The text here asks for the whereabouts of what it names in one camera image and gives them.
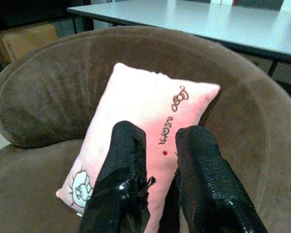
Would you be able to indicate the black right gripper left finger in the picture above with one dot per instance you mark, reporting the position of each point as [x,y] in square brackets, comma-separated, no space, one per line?
[121,174]

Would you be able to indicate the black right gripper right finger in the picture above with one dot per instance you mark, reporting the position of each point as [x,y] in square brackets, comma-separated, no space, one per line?
[208,179]

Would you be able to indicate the pink embroidered pillow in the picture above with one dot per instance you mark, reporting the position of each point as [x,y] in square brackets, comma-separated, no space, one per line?
[140,104]

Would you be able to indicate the brown suede round sofa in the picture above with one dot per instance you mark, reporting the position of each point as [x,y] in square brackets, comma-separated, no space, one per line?
[43,97]

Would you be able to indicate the brown cardboard box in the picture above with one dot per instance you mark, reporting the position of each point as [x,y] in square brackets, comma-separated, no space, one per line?
[26,41]

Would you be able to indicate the grey table with black frame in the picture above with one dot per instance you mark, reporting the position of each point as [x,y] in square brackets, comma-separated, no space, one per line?
[223,26]

